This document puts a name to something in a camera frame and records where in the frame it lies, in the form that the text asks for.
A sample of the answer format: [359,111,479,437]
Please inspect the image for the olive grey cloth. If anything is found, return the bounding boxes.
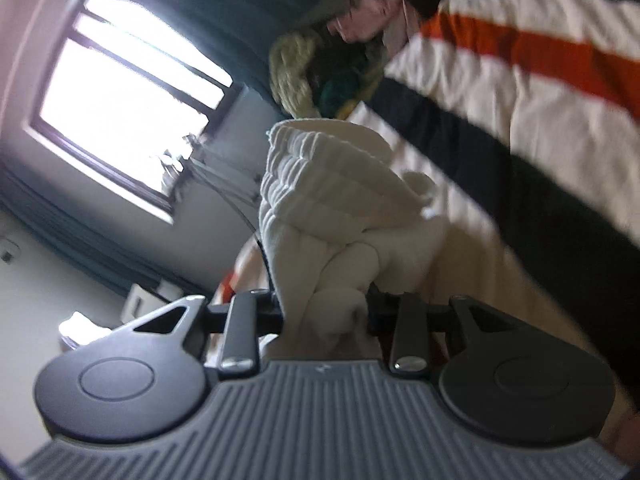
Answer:
[295,0,361,31]

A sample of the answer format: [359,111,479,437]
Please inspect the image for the garment steamer stand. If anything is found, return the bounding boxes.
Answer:
[160,132,273,281]

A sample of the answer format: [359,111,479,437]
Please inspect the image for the pink clothes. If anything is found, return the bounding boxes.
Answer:
[332,0,426,46]

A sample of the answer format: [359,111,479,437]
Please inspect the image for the dark framed window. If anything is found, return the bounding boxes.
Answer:
[22,0,246,223]

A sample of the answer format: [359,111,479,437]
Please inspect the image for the green garment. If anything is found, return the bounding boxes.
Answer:
[320,67,361,111]

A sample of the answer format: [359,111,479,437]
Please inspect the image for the grey-blue curtain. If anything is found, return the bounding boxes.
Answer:
[0,160,211,301]

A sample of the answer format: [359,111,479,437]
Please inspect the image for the white sweatpants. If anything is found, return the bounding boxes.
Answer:
[257,119,451,361]

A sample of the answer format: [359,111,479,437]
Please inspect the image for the yellow cloth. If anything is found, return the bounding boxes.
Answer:
[340,75,382,121]

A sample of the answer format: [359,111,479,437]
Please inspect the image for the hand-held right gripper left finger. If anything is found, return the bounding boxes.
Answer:
[117,291,286,378]

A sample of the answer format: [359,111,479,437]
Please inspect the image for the white chair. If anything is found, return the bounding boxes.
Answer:
[122,282,183,321]

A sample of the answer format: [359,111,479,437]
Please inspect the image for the striped blanket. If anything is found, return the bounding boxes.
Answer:
[207,0,640,461]

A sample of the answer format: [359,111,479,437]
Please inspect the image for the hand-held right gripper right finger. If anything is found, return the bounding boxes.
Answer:
[367,285,531,376]

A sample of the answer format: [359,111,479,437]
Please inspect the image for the dark brown garment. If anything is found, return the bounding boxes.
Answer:
[310,25,381,81]

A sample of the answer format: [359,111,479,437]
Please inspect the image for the wavy table mirror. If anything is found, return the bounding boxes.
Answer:
[57,312,118,351]

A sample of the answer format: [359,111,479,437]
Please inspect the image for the yellow-green knitted blanket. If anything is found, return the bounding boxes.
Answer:
[269,30,323,116]

